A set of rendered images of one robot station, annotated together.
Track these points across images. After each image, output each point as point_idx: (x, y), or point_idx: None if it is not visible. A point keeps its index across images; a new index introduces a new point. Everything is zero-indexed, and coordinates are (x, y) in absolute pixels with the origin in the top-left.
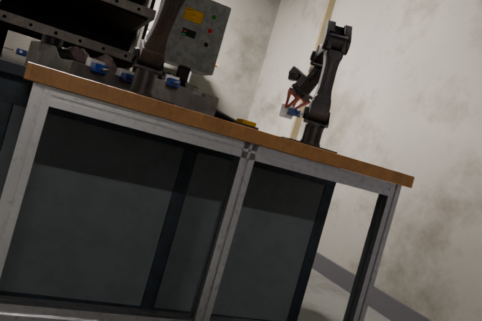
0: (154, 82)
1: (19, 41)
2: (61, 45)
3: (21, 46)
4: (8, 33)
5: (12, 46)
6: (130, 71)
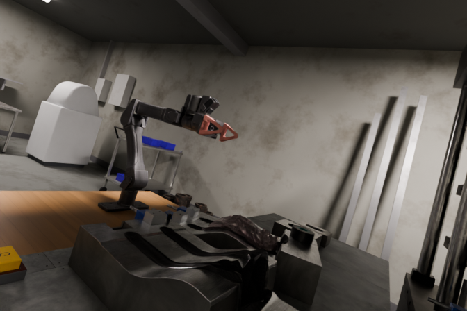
0: (120, 193)
1: (465, 296)
2: (293, 234)
3: (465, 305)
4: (463, 284)
5: (461, 303)
6: (176, 212)
